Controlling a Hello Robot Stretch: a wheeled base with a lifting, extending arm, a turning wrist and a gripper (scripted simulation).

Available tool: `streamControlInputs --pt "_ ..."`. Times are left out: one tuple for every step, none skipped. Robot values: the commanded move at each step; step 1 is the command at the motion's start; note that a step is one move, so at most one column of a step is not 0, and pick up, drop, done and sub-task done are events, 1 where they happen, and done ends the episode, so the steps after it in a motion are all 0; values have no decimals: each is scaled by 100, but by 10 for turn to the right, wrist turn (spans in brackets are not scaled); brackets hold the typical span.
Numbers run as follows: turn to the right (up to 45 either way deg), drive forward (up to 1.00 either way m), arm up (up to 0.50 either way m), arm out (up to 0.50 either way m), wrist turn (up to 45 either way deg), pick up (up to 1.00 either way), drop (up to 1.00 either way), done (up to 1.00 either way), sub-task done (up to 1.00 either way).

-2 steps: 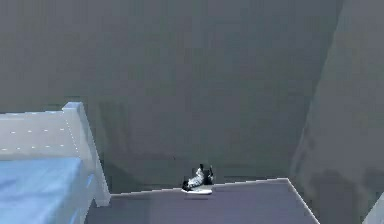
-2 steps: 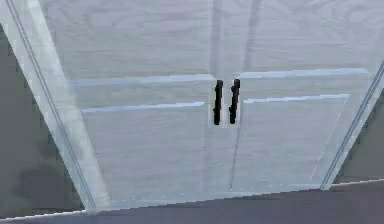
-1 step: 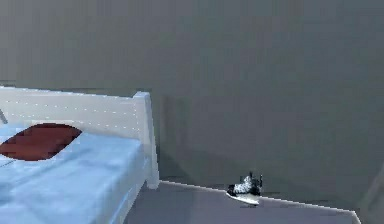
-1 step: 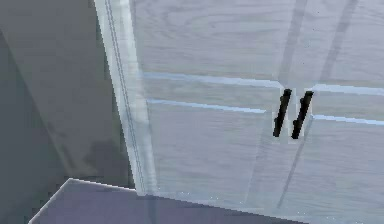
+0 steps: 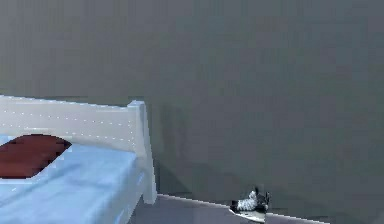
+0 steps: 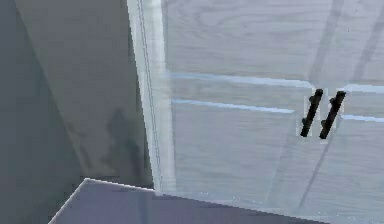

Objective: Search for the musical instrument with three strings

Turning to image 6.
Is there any pale grey double door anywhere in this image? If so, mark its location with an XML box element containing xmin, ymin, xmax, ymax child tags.
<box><xmin>126</xmin><ymin>0</ymin><xmax>384</xmax><ymax>224</ymax></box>

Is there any black bar door handle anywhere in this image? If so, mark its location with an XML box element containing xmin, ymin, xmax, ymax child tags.
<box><xmin>318</xmin><ymin>90</ymin><xmax>347</xmax><ymax>141</ymax></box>
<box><xmin>299</xmin><ymin>88</ymin><xmax>325</xmax><ymax>138</ymax></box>

